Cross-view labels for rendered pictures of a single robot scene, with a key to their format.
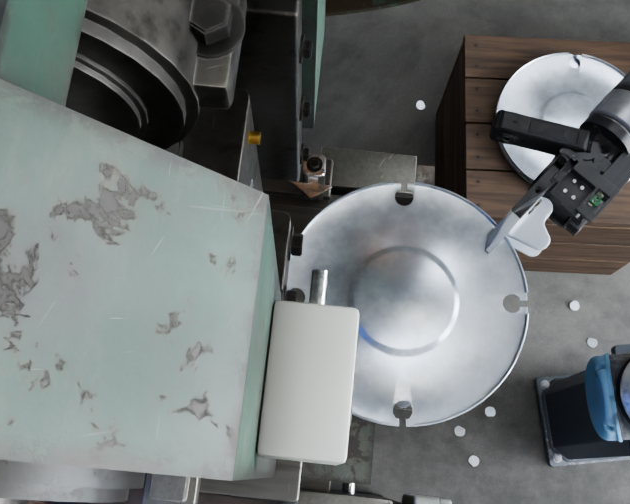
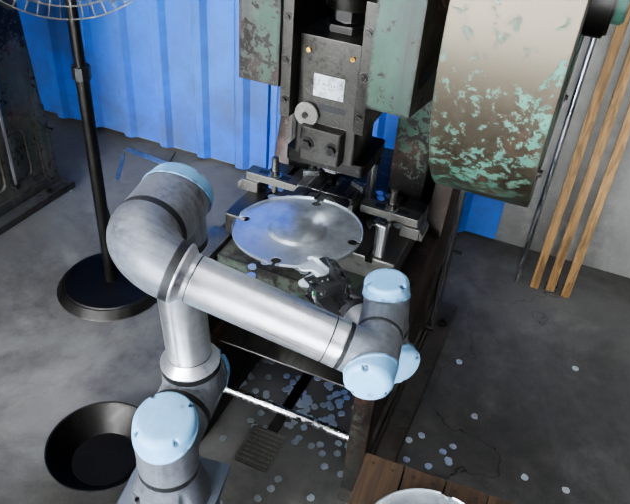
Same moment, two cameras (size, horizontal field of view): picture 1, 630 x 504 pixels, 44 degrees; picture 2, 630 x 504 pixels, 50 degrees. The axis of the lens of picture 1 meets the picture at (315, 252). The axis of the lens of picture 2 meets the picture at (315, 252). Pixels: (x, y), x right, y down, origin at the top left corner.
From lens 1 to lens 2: 1.40 m
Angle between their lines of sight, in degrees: 59
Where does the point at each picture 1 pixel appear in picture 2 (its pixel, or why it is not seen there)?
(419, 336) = (276, 227)
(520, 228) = (314, 262)
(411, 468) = not seen: hidden behind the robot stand
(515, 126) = not seen: hidden behind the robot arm
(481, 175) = (397, 474)
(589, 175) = (331, 284)
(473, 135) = (433, 481)
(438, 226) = (330, 248)
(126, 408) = not seen: outside the picture
